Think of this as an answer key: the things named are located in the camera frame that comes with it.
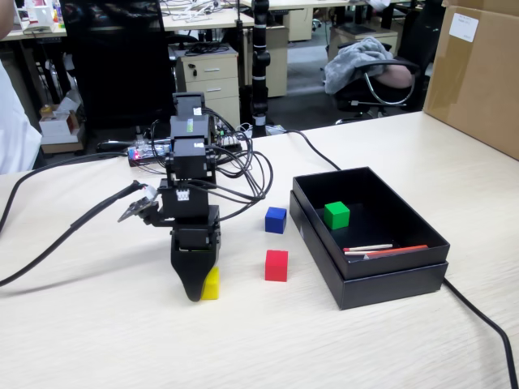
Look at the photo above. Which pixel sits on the motor controller circuit board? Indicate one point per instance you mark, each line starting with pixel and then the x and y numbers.
pixel 144 155

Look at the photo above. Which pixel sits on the small wrist camera board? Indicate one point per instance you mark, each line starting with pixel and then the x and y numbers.
pixel 138 206

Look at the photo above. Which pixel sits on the tall black chair back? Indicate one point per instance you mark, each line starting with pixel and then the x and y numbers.
pixel 117 61

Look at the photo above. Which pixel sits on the small white cardboard box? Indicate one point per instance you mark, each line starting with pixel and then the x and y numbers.
pixel 58 125

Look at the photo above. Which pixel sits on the green wooden cube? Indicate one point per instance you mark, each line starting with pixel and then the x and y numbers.
pixel 336 216

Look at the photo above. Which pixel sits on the black office chair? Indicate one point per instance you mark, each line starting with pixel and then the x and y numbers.
pixel 387 64

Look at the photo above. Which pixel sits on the orange matchbox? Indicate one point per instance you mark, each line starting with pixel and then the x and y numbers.
pixel 401 250

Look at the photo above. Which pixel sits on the yellow wooden cube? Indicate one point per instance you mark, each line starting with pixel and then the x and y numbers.
pixel 211 285

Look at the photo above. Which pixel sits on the beige drawer cabinet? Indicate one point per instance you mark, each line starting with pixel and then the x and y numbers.
pixel 215 81

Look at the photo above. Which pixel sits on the black vertical pole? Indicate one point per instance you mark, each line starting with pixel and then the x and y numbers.
pixel 259 61

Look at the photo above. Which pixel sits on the red wooden cube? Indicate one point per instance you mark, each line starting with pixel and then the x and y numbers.
pixel 276 265

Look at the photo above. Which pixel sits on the beige office desk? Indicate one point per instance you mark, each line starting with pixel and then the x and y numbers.
pixel 202 22

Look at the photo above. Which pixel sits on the grey blanket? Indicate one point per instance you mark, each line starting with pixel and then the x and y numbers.
pixel 348 69

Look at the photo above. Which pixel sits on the blue wooden cube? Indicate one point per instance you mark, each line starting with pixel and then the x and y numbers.
pixel 275 221

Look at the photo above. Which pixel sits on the wooden matchstick red head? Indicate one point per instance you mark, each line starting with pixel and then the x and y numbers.
pixel 369 247
pixel 357 253

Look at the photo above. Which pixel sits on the large brown cardboard box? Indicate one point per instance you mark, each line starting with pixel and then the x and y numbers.
pixel 474 89

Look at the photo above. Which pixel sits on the black cardboard box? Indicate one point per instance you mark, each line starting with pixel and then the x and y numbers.
pixel 397 263

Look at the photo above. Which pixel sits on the bare person forearm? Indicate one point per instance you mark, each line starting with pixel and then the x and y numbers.
pixel 5 16

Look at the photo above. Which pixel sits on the tall beige cabinet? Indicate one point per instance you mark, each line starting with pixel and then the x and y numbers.
pixel 277 61

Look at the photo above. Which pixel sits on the black open box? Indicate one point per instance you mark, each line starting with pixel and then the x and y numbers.
pixel 389 289

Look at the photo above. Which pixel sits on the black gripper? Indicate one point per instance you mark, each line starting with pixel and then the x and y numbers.
pixel 184 208

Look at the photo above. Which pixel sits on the person in white shirt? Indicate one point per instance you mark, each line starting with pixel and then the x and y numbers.
pixel 14 129

